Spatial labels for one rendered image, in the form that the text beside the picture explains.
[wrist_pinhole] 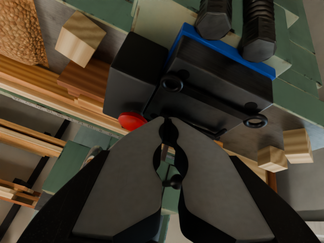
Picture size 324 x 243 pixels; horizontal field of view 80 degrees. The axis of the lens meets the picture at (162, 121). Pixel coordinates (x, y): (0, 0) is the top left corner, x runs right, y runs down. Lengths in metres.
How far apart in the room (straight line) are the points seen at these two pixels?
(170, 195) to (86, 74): 0.22
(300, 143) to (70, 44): 0.36
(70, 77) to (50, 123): 2.60
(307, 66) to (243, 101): 0.31
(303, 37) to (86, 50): 0.45
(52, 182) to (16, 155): 2.33
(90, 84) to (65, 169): 0.26
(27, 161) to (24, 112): 0.64
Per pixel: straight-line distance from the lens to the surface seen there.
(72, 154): 0.51
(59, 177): 0.50
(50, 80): 0.41
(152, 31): 0.19
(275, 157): 0.44
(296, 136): 0.39
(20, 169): 2.76
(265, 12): 0.19
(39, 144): 2.28
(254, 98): 0.17
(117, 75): 0.16
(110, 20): 0.29
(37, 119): 2.94
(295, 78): 0.42
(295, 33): 0.54
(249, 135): 0.41
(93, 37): 0.27
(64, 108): 0.40
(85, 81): 0.30
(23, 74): 0.42
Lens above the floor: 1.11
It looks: 31 degrees down
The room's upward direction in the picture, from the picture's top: 164 degrees counter-clockwise
